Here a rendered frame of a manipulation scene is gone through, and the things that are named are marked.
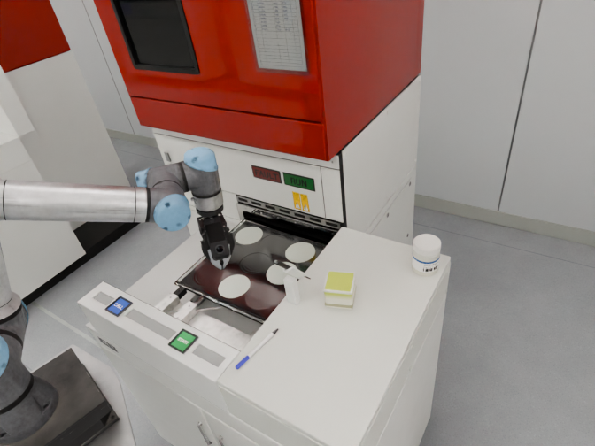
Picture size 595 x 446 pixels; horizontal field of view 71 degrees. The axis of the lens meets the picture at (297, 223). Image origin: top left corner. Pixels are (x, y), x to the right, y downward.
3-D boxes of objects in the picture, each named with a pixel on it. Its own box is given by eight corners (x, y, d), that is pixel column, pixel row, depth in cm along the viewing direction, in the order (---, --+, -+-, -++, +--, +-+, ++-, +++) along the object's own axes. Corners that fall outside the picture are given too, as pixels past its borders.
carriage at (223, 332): (173, 303, 132) (171, 297, 130) (266, 348, 114) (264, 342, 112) (155, 321, 127) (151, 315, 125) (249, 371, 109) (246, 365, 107)
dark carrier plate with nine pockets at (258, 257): (246, 221, 155) (245, 220, 154) (327, 247, 138) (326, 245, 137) (181, 282, 133) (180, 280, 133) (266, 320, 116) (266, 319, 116)
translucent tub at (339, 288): (329, 287, 114) (328, 269, 109) (357, 289, 112) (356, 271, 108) (324, 308, 108) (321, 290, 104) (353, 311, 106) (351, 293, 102)
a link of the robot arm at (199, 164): (176, 149, 101) (211, 142, 104) (185, 188, 108) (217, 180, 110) (182, 163, 95) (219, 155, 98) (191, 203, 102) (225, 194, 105)
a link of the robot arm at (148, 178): (136, 185, 91) (187, 173, 94) (132, 165, 99) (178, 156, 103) (145, 216, 95) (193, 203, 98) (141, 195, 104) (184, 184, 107)
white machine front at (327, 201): (183, 203, 184) (153, 119, 160) (349, 254, 144) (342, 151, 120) (179, 207, 182) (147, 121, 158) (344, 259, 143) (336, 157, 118)
